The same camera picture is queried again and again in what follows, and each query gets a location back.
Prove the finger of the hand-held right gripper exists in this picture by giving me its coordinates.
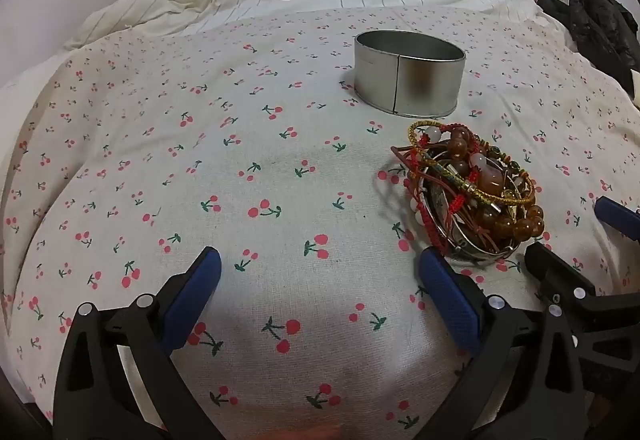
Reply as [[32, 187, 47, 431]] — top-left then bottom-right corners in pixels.
[[524, 241, 640, 393], [594, 196, 640, 241]]

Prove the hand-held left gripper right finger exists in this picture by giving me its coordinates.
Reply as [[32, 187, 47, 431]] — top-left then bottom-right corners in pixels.
[[419, 247, 596, 440]]

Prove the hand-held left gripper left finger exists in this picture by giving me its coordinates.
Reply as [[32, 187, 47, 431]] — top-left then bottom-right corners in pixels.
[[52, 246, 222, 440]]

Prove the pile of mixed bracelets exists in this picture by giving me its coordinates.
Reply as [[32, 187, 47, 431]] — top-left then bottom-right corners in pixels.
[[391, 120, 546, 263]]

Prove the round silver metal tin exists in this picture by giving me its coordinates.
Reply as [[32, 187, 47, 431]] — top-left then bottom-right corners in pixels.
[[354, 31, 466, 118]]

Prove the cherry print bed sheet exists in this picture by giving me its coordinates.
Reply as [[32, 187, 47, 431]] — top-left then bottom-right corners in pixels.
[[0, 5, 640, 440]]

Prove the black jacket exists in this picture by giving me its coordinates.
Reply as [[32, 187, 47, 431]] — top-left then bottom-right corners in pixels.
[[537, 0, 640, 88]]

